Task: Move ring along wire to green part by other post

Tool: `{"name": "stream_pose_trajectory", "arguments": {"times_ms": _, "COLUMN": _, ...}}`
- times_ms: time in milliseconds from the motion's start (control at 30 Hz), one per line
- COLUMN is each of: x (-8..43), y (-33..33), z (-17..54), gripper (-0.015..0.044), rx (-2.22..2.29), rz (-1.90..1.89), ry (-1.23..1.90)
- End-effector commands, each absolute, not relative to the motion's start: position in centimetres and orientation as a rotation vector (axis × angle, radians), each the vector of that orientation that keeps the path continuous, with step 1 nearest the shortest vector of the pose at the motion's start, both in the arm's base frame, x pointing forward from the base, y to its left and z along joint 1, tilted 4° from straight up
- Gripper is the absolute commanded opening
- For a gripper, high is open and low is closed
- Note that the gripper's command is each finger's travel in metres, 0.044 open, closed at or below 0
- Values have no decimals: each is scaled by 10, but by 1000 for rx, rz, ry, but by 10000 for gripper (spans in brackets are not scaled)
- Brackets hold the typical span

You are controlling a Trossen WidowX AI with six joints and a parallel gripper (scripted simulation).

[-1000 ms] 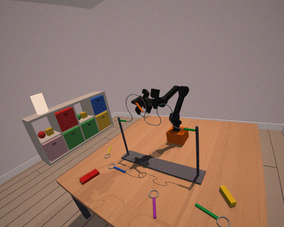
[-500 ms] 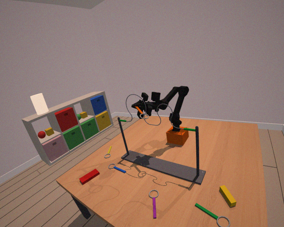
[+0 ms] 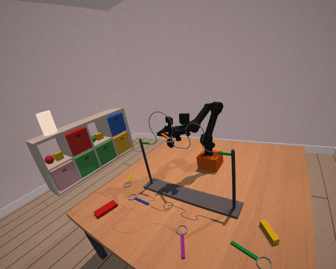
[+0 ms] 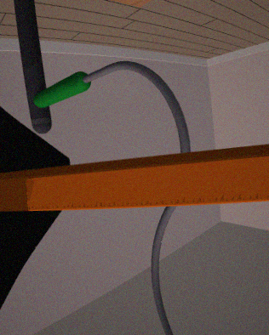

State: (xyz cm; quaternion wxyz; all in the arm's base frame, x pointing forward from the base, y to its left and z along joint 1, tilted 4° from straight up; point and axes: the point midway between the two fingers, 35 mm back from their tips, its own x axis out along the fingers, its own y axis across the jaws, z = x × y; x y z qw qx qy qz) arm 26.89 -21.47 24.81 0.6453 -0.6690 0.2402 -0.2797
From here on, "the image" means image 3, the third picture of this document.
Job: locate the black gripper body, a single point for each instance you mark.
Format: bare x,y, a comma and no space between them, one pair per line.
170,130

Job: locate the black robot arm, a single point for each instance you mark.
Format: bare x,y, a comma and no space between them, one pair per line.
184,119

